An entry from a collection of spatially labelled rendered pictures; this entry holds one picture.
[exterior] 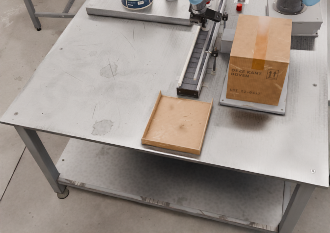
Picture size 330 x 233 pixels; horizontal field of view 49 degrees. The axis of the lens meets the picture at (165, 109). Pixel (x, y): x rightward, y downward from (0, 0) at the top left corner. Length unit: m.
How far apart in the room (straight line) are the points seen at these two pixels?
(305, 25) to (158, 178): 1.20
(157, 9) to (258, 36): 0.80
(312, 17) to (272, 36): 0.53
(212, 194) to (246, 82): 0.79
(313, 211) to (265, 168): 0.96
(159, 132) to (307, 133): 0.65
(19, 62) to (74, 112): 1.83
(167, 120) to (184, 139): 0.13
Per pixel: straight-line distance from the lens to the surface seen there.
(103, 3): 2.38
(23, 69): 3.48
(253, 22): 1.74
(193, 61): 1.88
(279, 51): 1.60
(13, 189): 2.70
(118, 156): 2.34
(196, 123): 1.66
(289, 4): 2.16
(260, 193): 2.19
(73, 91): 1.90
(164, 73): 1.89
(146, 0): 2.27
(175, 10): 2.24
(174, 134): 1.62
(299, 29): 2.16
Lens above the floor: 2.14
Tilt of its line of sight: 49 degrees down
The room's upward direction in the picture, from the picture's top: 6 degrees counter-clockwise
